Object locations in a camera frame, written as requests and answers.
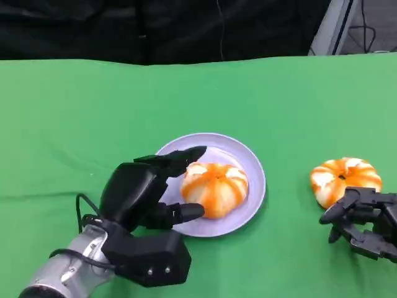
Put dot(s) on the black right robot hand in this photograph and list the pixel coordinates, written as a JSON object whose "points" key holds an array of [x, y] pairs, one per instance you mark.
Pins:
{"points": [[372, 220]]}

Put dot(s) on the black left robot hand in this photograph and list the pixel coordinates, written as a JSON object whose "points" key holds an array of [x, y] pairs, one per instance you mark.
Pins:
{"points": [[130, 192]]}

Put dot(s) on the orange white toy bread roll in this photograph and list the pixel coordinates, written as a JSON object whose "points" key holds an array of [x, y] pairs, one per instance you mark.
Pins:
{"points": [[338, 180], [217, 189]]}

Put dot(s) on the lilac plate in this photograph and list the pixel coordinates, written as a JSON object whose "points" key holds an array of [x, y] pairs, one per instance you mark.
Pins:
{"points": [[248, 174]]}

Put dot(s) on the black backdrop curtain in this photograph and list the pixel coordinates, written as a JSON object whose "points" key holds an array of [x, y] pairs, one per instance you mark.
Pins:
{"points": [[93, 28]]}

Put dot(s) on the white grey panel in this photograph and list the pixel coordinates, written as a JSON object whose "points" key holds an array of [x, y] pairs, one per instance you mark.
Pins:
{"points": [[335, 28]]}

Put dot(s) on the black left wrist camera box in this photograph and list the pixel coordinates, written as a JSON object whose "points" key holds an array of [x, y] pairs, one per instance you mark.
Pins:
{"points": [[149, 254]]}

